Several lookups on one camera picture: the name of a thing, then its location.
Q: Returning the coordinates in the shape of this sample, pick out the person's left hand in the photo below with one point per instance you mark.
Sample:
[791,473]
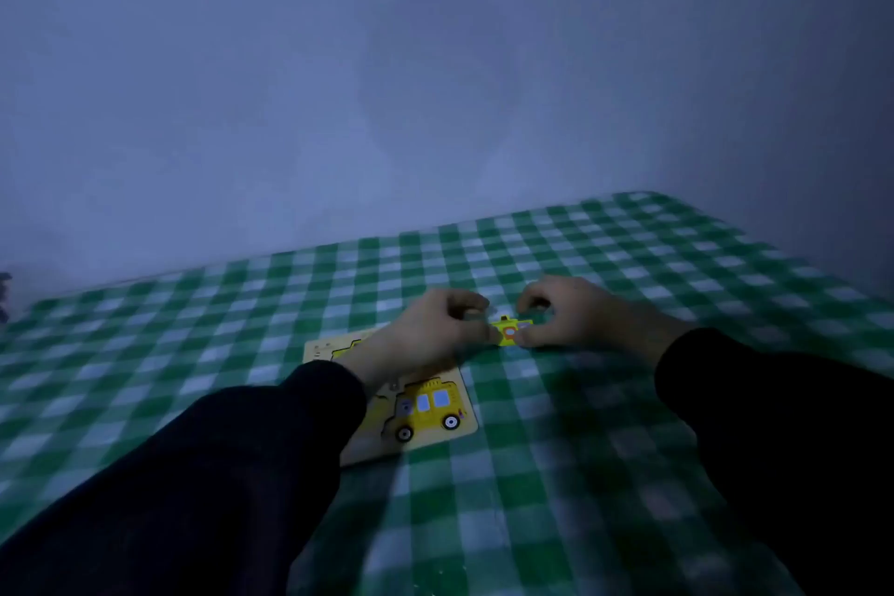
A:
[419,337]

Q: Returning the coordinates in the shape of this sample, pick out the wooden puzzle board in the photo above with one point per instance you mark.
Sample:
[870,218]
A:
[419,421]

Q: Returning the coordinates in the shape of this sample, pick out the yellow bus puzzle piece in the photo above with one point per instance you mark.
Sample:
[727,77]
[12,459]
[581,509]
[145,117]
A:
[422,409]

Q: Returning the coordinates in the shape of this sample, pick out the person's right thumb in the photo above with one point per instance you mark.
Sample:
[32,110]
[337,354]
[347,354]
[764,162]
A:
[536,335]

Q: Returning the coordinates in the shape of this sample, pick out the person's left thumb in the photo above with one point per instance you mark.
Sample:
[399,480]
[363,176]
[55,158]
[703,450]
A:
[482,331]

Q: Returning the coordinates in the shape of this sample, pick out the person's right forearm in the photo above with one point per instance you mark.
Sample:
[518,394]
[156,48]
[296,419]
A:
[782,449]

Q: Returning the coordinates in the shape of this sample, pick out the person's right hand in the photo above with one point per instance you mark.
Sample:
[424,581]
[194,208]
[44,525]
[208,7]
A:
[593,320]

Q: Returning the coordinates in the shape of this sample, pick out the green white checkered tablecloth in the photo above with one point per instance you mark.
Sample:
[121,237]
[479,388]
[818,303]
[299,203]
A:
[559,407]

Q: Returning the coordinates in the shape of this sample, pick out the person's left forearm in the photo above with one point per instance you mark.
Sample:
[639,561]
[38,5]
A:
[188,484]

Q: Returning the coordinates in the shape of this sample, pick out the yellow vehicle puzzle piece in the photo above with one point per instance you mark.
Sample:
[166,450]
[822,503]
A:
[511,329]

